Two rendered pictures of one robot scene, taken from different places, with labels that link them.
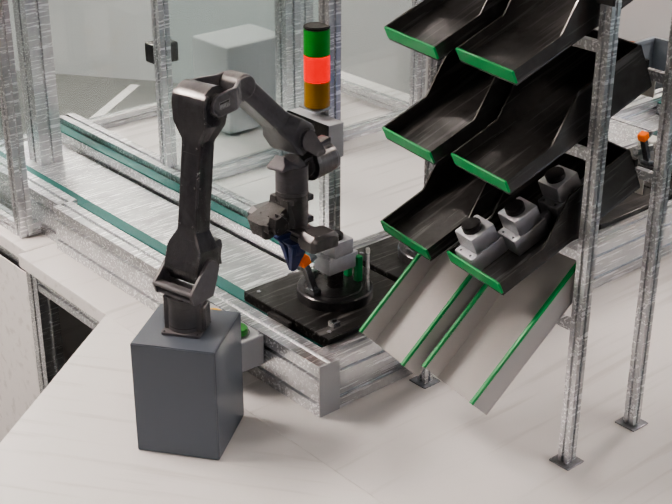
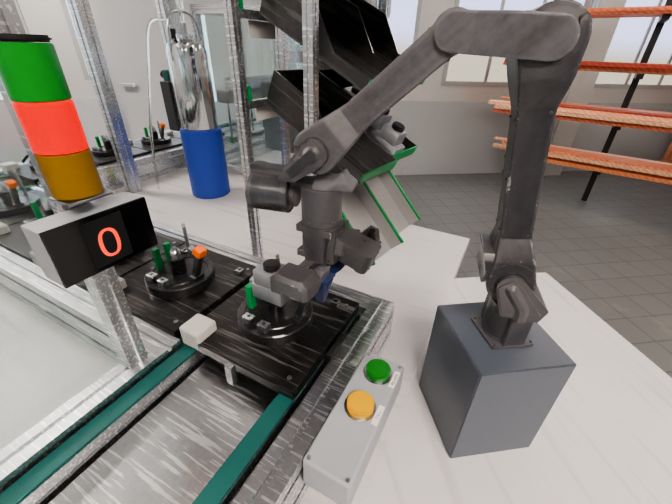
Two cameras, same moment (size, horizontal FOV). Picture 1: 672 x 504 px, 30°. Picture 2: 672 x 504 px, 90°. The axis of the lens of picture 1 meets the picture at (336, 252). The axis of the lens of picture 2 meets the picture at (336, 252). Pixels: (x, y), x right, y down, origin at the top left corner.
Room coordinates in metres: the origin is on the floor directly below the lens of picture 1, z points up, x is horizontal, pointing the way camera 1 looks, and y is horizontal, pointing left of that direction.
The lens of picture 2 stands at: (2.13, 0.49, 1.41)
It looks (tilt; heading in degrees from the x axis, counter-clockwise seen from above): 31 degrees down; 248
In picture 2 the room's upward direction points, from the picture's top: 2 degrees clockwise
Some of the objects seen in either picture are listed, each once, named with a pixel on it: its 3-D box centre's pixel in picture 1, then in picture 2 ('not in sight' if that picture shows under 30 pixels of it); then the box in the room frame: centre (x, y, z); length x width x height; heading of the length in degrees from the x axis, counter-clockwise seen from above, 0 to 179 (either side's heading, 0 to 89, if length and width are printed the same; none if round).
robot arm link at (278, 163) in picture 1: (291, 169); (322, 192); (1.99, 0.08, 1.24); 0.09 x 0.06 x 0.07; 144
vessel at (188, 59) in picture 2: not in sight; (191, 73); (2.12, -1.00, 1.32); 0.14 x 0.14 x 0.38
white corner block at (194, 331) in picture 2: not in sight; (199, 331); (2.19, -0.01, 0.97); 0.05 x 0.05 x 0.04; 41
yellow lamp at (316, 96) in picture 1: (316, 92); (70, 172); (2.27, 0.04, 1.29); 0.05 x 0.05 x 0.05
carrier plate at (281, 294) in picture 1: (335, 298); (276, 321); (2.05, 0.00, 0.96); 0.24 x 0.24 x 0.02; 41
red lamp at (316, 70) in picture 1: (316, 67); (52, 125); (2.27, 0.04, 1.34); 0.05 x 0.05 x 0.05
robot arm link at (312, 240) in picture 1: (292, 210); (321, 241); (1.99, 0.08, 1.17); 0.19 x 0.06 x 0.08; 41
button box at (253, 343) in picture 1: (213, 332); (358, 418); (1.98, 0.22, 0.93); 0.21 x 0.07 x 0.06; 41
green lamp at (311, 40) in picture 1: (316, 41); (31, 71); (2.27, 0.04, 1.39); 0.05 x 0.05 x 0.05
